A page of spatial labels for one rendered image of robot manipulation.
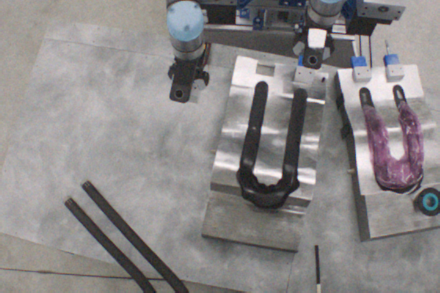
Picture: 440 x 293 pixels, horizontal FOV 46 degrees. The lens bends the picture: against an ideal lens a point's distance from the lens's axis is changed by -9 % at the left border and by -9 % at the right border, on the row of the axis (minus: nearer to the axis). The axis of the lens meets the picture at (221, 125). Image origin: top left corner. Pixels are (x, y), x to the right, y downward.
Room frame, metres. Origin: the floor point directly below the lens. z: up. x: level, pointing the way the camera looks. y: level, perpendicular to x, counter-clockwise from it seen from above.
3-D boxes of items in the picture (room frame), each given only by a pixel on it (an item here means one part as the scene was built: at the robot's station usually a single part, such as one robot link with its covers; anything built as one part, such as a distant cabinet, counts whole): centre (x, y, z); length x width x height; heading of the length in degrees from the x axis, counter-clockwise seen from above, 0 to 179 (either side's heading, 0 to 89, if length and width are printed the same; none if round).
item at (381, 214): (0.43, -0.49, 0.86); 0.50 x 0.26 x 0.11; 7
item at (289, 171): (0.43, -0.14, 0.92); 0.35 x 0.16 x 0.09; 170
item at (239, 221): (0.41, -0.12, 0.87); 0.50 x 0.26 x 0.14; 170
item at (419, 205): (0.25, -0.56, 0.93); 0.08 x 0.08 x 0.04
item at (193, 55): (0.58, 0.08, 1.17); 0.08 x 0.08 x 0.05
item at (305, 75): (0.67, -0.23, 0.89); 0.13 x 0.05 x 0.05; 170
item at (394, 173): (0.43, -0.48, 0.90); 0.26 x 0.18 x 0.08; 7
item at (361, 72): (0.69, -0.40, 0.86); 0.13 x 0.05 x 0.05; 7
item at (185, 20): (0.58, 0.08, 1.25); 0.09 x 0.08 x 0.11; 9
